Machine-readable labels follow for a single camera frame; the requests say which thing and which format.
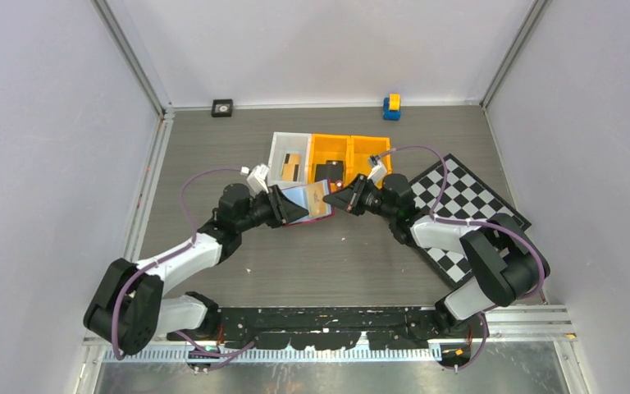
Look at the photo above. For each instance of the red card holder wallet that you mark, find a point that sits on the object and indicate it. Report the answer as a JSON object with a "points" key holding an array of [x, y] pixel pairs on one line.
{"points": [[297, 195]]}

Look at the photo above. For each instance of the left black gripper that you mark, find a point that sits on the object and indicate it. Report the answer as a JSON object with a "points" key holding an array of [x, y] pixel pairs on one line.
{"points": [[283, 210]]}

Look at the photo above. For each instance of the black white checkerboard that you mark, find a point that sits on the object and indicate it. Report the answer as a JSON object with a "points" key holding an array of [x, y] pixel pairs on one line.
{"points": [[466, 196]]}

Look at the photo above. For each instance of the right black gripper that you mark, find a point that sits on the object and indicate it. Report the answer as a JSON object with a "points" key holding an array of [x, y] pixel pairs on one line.
{"points": [[350, 199]]}

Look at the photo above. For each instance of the white plastic bin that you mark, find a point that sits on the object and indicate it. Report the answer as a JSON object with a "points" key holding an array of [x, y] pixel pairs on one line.
{"points": [[283, 143]]}

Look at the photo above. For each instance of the dark grey credit card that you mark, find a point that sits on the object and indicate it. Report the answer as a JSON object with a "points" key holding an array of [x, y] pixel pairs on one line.
{"points": [[332, 171]]}

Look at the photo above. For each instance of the orange gold credit card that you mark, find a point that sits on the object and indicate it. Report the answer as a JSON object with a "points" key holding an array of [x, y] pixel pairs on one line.
{"points": [[292, 159]]}

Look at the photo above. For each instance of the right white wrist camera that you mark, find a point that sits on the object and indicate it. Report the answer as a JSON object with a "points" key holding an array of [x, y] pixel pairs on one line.
{"points": [[378, 169]]}

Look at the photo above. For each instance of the aluminium rail frame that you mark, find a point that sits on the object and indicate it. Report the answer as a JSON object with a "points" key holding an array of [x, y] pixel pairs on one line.
{"points": [[529, 323]]}

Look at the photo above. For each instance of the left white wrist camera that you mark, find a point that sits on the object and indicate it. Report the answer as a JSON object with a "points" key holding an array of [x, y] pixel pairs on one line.
{"points": [[257, 177]]}

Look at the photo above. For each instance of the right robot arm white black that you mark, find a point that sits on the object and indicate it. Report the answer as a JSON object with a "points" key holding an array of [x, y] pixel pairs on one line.
{"points": [[505, 264]]}

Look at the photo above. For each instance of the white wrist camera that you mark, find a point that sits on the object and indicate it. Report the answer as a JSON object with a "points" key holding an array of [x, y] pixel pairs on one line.
{"points": [[378, 169], [257, 177]]}

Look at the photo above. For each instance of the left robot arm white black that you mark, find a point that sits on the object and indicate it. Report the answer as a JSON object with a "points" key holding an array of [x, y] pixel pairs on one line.
{"points": [[129, 307]]}

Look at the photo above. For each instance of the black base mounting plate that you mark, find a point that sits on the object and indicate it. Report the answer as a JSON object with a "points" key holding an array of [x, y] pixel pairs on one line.
{"points": [[329, 328]]}

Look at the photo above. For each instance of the orange bin with cards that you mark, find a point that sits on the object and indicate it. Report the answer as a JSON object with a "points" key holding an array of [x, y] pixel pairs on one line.
{"points": [[327, 147]]}

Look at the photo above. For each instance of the blue yellow toy block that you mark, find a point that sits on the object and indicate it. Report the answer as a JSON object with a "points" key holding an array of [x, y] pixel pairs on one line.
{"points": [[392, 107]]}

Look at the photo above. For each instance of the small black square box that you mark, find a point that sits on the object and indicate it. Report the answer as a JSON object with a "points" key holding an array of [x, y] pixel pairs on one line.
{"points": [[222, 107]]}

